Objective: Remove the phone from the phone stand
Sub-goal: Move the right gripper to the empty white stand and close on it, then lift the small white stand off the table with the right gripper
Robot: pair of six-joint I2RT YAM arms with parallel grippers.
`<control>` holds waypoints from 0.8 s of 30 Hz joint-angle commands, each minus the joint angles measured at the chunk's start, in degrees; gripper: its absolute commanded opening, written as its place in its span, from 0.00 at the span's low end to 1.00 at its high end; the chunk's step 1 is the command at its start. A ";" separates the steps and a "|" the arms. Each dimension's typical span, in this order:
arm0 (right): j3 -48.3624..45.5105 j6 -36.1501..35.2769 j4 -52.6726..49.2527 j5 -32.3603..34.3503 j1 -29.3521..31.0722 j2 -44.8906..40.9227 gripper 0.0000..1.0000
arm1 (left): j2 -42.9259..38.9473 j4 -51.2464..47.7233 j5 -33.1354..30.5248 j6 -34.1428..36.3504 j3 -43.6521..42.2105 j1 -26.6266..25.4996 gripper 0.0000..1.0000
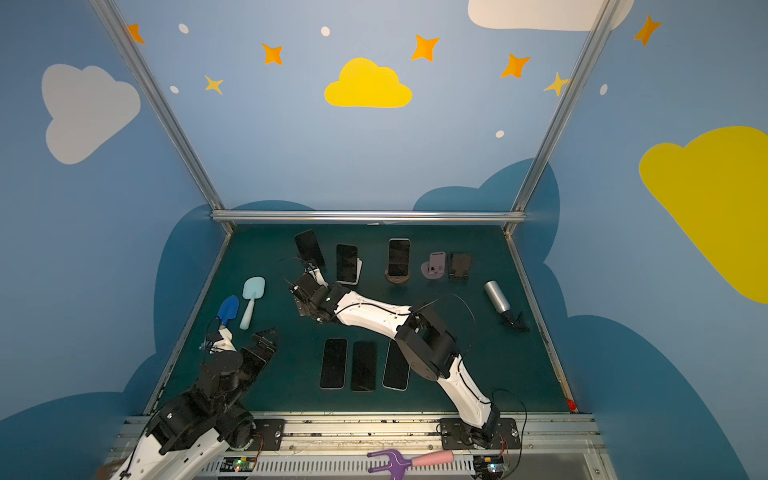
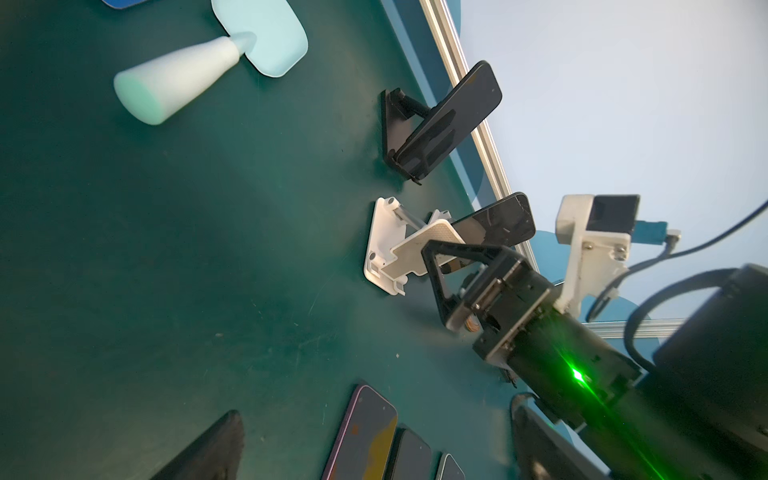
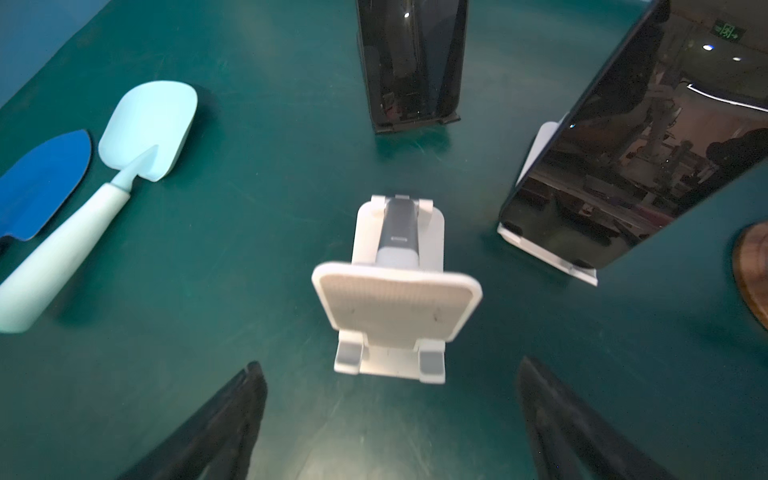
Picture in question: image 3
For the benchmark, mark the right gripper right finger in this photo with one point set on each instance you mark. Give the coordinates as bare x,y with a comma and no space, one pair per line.
570,440

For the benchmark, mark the black phone on rear stand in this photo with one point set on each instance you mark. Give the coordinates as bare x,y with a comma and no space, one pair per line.
677,112

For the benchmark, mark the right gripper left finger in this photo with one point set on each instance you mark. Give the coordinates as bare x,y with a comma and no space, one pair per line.
217,441

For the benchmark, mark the black folding phone stand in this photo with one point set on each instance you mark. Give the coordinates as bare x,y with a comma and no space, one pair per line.
414,123

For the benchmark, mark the light blue toy shovel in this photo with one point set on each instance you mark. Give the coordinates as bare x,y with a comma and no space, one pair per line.
143,138

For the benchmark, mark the white phone stand front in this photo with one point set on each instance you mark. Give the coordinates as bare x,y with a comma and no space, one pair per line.
393,305

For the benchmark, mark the round wooden phone stand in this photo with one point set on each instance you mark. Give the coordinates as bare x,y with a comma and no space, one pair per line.
749,264

